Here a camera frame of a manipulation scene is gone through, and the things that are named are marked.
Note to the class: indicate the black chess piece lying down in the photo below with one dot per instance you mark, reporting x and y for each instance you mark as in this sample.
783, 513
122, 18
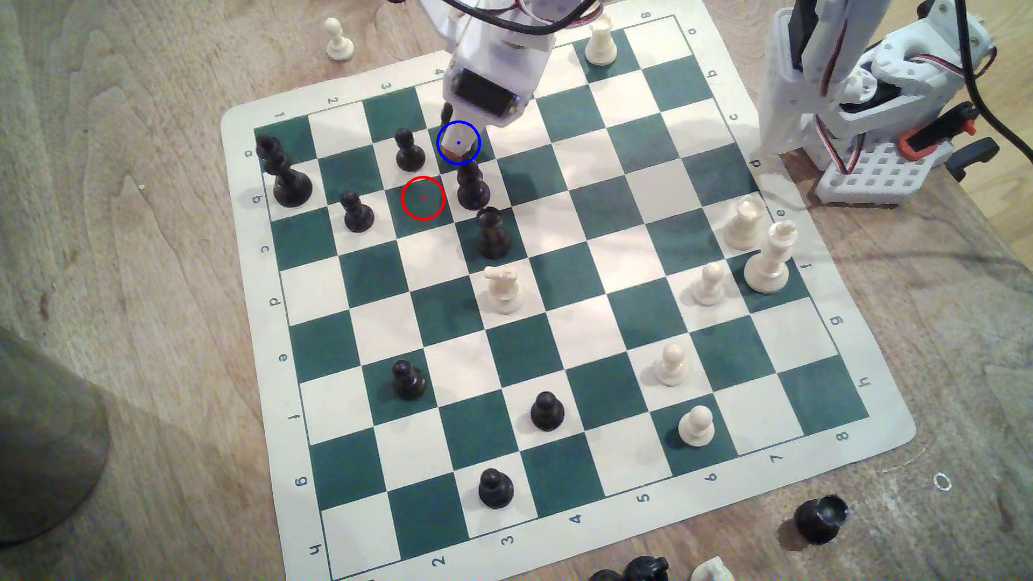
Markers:
821, 518

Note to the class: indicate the grey cone shaped object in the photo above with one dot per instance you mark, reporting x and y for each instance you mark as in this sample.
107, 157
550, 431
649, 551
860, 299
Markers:
40, 436

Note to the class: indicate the white chess piece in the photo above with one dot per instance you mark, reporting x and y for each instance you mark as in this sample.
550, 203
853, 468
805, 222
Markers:
713, 570

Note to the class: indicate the white chess pawn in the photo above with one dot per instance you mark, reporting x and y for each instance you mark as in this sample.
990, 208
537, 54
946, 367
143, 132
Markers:
696, 426
671, 365
339, 42
709, 284

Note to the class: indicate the black chess bishop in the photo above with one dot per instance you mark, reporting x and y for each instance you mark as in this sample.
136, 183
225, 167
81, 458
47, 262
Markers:
474, 190

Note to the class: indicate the black chess rook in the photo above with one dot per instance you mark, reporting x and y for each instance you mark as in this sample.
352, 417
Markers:
491, 234

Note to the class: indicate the green and cream chess mat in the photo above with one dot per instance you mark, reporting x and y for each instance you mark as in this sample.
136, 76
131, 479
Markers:
565, 339

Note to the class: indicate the tall black chess king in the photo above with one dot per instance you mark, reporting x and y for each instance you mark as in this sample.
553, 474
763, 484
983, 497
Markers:
282, 173

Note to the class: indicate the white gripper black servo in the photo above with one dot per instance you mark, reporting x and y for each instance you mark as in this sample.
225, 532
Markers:
486, 90

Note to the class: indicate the white chess knight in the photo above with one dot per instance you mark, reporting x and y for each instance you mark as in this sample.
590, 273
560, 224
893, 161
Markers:
504, 289

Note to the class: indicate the orange and black table clamp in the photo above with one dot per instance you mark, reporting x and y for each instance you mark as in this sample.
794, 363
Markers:
920, 144

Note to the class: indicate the tall white chess king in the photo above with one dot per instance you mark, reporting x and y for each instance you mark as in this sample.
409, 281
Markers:
771, 258

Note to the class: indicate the white so-100 robot arm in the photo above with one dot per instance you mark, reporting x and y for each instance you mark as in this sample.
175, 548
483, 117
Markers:
795, 97

